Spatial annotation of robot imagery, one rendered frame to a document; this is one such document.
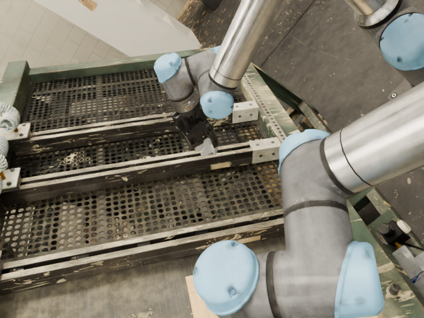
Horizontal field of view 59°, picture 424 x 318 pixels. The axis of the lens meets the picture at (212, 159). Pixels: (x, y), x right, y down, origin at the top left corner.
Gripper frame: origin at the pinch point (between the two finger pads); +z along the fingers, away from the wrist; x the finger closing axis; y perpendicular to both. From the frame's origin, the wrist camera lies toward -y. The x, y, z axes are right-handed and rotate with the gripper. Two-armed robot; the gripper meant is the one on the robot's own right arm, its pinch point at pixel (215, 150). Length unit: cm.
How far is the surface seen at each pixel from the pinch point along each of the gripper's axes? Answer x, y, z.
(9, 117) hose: -66, 49, -18
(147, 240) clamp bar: 4.4, 33.6, 9.8
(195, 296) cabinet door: 25.2, 31.8, 18.2
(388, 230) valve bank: 41, -28, 35
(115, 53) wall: -486, -71, 151
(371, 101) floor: -49, -124, 90
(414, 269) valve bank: 53, -25, 40
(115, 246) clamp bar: 1.2, 42.2, 6.5
